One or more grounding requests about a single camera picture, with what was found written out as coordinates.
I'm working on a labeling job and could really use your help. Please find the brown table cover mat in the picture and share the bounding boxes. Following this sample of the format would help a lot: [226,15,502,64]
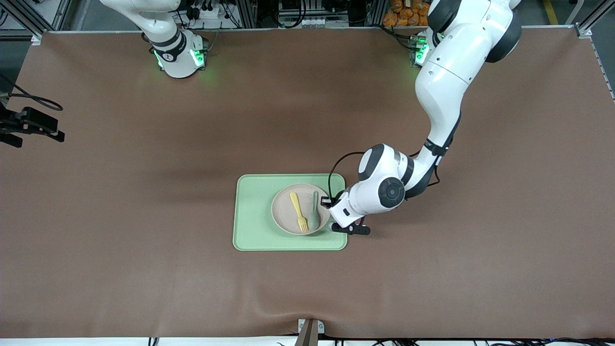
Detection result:
[0,26,615,339]

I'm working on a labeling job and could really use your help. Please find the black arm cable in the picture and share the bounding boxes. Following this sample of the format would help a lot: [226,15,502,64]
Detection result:
[0,72,63,112]
[328,152,441,198]

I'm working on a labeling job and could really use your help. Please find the aluminium frame profile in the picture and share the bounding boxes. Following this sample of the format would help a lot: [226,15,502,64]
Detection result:
[0,0,45,46]
[238,0,258,29]
[366,0,388,27]
[574,0,615,40]

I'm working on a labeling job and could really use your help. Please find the light green rectangular tray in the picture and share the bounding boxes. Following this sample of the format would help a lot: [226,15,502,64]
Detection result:
[233,173,348,251]

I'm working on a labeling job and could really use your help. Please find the round beige plate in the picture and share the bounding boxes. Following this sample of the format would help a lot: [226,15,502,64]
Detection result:
[271,184,332,236]

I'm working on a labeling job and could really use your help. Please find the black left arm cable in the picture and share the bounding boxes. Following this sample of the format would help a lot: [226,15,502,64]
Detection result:
[328,152,441,198]

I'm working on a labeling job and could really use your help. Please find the grey-green plastic spoon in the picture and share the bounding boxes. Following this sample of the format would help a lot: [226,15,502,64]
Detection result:
[307,191,321,231]

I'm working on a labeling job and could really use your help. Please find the yellow plastic fork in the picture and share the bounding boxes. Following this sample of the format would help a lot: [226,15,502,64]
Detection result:
[289,192,309,234]

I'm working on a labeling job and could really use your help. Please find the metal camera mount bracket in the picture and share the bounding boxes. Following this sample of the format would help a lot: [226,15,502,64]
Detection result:
[294,318,325,346]

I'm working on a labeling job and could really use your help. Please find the white power strip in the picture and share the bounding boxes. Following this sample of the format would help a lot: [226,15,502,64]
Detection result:
[189,7,220,21]

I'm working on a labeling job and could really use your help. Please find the black box with white connectors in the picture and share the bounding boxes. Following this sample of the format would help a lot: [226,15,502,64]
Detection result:
[278,0,350,28]

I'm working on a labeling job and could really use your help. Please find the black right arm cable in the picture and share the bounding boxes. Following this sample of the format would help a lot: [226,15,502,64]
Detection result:
[0,72,63,112]

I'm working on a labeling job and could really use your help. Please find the orange round food pile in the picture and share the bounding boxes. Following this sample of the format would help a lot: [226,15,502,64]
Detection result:
[383,0,433,27]

